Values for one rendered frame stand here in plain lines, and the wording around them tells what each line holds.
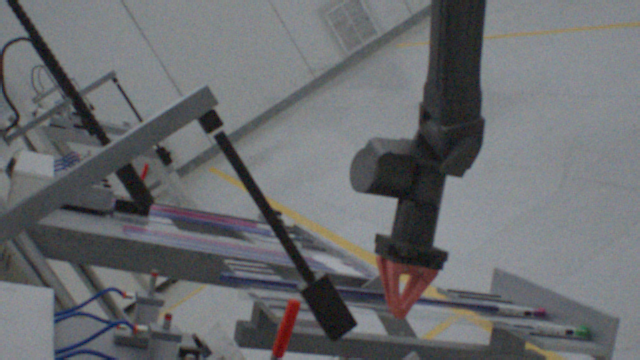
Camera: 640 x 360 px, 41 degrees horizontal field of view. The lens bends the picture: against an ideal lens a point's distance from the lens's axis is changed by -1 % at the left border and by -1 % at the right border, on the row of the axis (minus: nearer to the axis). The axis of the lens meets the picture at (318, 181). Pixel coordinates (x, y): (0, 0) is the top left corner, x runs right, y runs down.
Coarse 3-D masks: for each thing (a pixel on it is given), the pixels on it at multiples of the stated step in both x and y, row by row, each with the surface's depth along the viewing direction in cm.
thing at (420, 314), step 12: (240, 288) 107; (252, 300) 107; (264, 300) 107; (276, 300) 108; (288, 300) 108; (300, 300) 109; (360, 312) 111; (372, 312) 112; (384, 312) 112; (408, 312) 113; (420, 312) 114; (432, 312) 115; (444, 312) 116; (468, 324) 116; (480, 324) 117; (492, 324) 117; (504, 324) 118; (516, 324) 119; (528, 324) 119
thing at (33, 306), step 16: (0, 288) 79; (16, 288) 80; (32, 288) 81; (48, 288) 82; (0, 304) 73; (16, 304) 74; (32, 304) 75; (48, 304) 77; (0, 320) 68; (16, 320) 70; (32, 320) 71; (48, 320) 72; (0, 336) 64; (16, 336) 65; (32, 336) 66; (48, 336) 67; (0, 352) 61; (16, 352) 62; (32, 352) 62; (48, 352) 63
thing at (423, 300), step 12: (228, 276) 118; (240, 276) 118; (252, 276) 119; (336, 288) 122; (348, 288) 123; (360, 288) 125; (384, 300) 125; (420, 300) 126; (432, 300) 127; (444, 300) 128; (456, 300) 129; (540, 312) 133
